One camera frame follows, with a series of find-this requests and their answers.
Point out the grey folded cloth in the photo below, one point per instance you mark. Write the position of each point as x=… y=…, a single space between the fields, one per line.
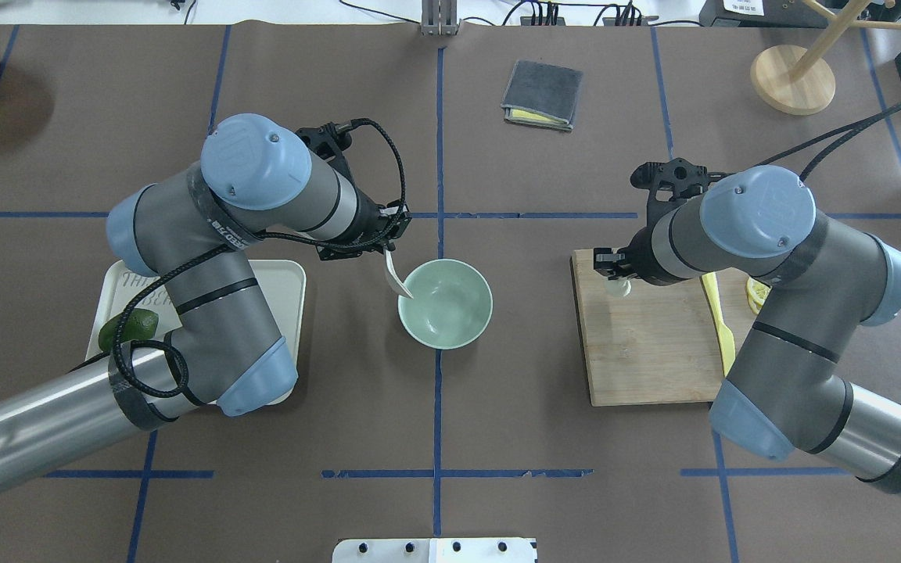
x=542 y=95

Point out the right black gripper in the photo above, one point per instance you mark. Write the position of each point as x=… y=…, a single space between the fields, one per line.
x=639 y=259

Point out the aluminium frame post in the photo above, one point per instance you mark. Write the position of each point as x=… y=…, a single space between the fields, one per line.
x=439 y=18

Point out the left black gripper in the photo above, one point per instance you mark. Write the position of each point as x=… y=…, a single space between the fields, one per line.
x=370 y=226

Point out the lemon slice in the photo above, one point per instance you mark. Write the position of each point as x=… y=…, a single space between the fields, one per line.
x=756 y=293

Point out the light green bowl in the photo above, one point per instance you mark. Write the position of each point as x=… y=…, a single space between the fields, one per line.
x=451 y=304

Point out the white ceramic spoon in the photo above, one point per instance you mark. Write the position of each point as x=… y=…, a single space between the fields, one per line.
x=393 y=279

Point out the cream bear tray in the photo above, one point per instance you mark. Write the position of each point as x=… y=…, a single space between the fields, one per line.
x=281 y=281

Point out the yellow plastic knife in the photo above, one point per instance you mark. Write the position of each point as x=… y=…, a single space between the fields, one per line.
x=725 y=339

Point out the wooden mug tree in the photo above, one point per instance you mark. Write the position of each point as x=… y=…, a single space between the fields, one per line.
x=795 y=80

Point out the green avocado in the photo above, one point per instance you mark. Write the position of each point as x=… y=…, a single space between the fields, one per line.
x=142 y=324

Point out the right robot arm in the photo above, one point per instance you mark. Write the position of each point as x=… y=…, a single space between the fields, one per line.
x=826 y=279

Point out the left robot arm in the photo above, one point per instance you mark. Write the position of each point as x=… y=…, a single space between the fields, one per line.
x=202 y=331

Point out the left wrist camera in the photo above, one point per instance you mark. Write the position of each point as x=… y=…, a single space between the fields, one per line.
x=328 y=142

